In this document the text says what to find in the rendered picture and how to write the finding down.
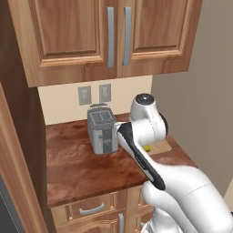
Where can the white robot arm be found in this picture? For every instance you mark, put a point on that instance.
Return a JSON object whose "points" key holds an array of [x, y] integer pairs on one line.
{"points": [[170, 185]]}

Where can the yellow lemon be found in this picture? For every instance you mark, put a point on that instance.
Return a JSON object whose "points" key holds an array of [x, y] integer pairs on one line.
{"points": [[147, 148]]}

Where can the wooden cutting board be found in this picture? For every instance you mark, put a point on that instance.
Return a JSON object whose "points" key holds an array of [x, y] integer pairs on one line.
{"points": [[160, 146]]}

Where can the grey toaster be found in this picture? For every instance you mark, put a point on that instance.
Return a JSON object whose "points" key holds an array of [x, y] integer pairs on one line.
{"points": [[102, 133]]}

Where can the wooden drawer front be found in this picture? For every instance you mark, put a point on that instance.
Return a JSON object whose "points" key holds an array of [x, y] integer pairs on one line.
{"points": [[88, 207]]}

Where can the tall wooden cabinet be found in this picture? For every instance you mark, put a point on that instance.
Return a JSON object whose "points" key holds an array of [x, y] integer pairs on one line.
{"points": [[18, 145]]}

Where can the wooden base cupboard door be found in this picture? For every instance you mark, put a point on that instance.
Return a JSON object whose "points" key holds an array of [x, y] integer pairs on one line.
{"points": [[97, 226], [145, 216]]}

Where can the grey wall switch plate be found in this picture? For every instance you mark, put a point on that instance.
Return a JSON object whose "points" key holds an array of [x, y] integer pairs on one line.
{"points": [[105, 92]]}

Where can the grey wall socket plate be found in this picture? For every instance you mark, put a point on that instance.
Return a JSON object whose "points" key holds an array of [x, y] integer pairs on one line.
{"points": [[84, 95]]}

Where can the wooden wall cupboard door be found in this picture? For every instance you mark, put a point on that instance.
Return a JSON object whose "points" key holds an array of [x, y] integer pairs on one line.
{"points": [[65, 36], [157, 33]]}

